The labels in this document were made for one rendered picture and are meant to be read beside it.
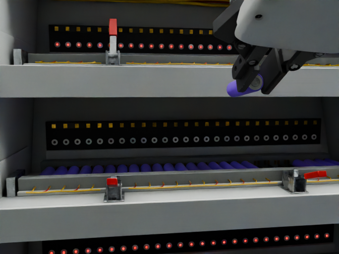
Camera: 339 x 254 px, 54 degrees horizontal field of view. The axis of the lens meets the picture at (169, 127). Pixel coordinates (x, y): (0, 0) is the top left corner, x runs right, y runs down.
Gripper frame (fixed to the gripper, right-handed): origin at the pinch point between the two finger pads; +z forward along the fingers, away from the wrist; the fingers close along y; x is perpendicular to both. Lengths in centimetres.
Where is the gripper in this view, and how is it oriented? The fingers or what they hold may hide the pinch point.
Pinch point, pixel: (259, 69)
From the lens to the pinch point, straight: 33.1
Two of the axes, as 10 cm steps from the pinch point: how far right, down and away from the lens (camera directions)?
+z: -1.8, 4.3, 8.9
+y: -9.8, -0.6, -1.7
